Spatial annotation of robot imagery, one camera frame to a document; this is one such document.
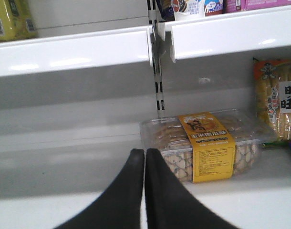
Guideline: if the clear cookie box yellow label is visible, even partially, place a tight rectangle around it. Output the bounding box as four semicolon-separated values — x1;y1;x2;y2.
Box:
140;109;275;182

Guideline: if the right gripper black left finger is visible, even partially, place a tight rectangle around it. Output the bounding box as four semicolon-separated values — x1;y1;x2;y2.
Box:
57;149;145;229

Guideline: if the white slotted shelf upright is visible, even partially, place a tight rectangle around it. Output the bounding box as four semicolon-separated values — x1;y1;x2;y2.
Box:
146;0;165;118

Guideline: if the white shelf board with coke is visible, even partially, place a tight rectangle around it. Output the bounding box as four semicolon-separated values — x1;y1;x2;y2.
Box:
0;25;153;77

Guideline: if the white shelf board snack side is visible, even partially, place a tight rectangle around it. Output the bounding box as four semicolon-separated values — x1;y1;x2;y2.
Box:
156;5;291;62

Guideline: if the blue white snack cup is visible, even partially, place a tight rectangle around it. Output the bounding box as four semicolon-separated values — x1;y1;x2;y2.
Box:
171;0;205;21

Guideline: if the pink snack box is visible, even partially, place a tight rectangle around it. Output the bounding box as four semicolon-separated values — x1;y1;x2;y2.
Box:
223;0;291;13

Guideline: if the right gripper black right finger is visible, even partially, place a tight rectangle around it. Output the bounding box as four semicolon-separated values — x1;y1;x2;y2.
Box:
145;148;235;229

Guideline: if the rice cracker snack bag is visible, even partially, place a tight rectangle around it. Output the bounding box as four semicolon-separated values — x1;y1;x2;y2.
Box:
253;58;291;141

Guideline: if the yellow pear drink carton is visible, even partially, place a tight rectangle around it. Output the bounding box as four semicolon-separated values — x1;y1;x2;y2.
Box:
0;0;38;42

